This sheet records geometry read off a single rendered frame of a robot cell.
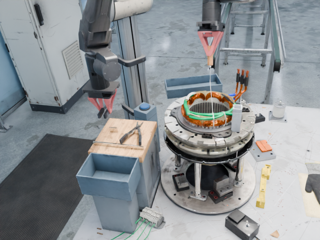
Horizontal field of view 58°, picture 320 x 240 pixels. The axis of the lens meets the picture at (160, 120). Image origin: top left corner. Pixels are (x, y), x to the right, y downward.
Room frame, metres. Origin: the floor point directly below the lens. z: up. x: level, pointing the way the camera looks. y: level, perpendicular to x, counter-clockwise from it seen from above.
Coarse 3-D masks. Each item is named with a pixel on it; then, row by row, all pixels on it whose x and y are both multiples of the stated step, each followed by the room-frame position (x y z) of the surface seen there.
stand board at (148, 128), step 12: (108, 120) 0.92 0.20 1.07; (120, 120) 0.91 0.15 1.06; (132, 120) 0.90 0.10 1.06; (108, 132) 0.84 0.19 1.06; (120, 132) 0.83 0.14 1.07; (144, 132) 0.82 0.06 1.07; (132, 144) 0.76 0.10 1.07; (144, 144) 0.75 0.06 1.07; (132, 156) 0.70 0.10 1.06; (144, 156) 0.71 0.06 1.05
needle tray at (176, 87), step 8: (168, 80) 1.21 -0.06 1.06; (176, 80) 1.22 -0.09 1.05; (184, 80) 1.22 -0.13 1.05; (192, 80) 1.22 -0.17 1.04; (200, 80) 1.22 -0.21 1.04; (208, 80) 1.22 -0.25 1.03; (216, 80) 1.21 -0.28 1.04; (168, 88) 1.20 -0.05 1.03; (176, 88) 1.19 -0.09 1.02; (184, 88) 1.11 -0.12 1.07; (192, 88) 1.11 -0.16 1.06; (200, 88) 1.12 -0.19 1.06; (208, 88) 1.12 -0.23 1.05; (216, 88) 1.12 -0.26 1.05; (168, 96) 1.11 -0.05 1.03; (176, 96) 1.11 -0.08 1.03; (184, 96) 1.11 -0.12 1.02
